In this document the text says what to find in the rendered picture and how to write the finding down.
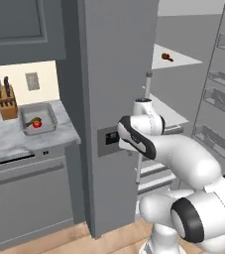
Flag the red tomato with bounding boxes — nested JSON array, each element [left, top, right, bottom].
[[32, 119, 44, 129]]

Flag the grey wall outlet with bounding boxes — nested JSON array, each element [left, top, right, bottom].
[[25, 71, 41, 92]]

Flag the grey fridge door with dispenser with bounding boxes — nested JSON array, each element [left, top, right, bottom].
[[76, 0, 161, 239]]

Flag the grey fridge drawer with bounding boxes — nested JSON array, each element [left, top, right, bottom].
[[137, 158, 178, 196]]

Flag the white fridge shelf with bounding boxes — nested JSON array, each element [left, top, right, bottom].
[[151, 43, 204, 70], [149, 93, 190, 128]]

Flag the wooden knife block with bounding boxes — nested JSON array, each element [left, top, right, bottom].
[[0, 75, 19, 121]]

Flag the grey tupperware container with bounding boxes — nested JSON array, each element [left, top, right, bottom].
[[18, 102, 58, 137]]

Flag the grey wall cupboard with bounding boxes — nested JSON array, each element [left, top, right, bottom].
[[0, 0, 67, 67]]

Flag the grey fridge door handle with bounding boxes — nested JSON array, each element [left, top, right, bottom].
[[135, 69, 154, 185]]

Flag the grey dishwasher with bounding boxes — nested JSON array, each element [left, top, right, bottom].
[[0, 145, 76, 250]]

